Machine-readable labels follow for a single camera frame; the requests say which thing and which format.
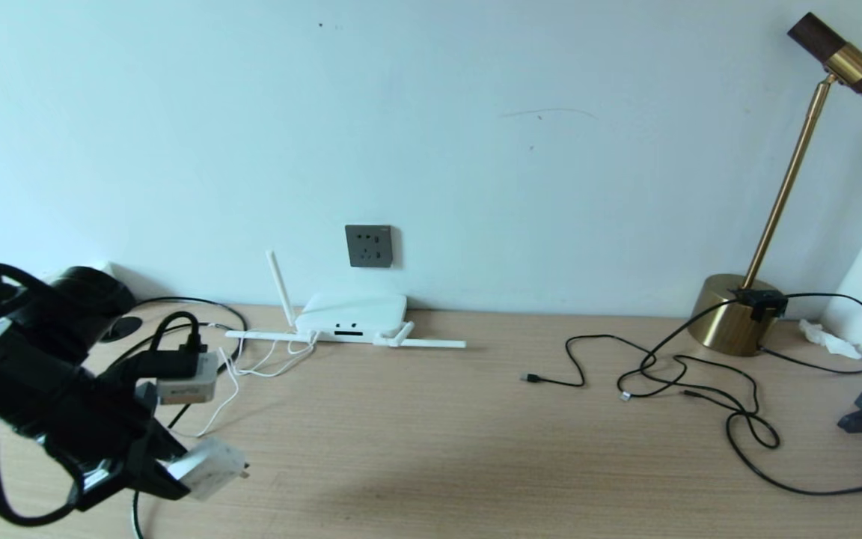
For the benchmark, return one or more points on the brass desk lamp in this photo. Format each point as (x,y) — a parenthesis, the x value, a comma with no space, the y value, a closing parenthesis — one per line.
(723,322)

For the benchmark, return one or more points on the crumpled white tissue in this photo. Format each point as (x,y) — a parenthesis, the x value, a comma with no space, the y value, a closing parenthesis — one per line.
(831,340)

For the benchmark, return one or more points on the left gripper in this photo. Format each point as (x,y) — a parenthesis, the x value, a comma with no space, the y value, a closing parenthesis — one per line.
(79,427)

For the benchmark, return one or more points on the white router with antennas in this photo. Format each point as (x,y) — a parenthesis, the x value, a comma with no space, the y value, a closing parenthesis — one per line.
(352,311)

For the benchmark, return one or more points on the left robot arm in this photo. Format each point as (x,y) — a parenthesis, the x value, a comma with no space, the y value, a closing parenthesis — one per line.
(79,299)

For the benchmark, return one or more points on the grey wall socket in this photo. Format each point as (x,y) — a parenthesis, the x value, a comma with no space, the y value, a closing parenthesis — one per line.
(369,245)

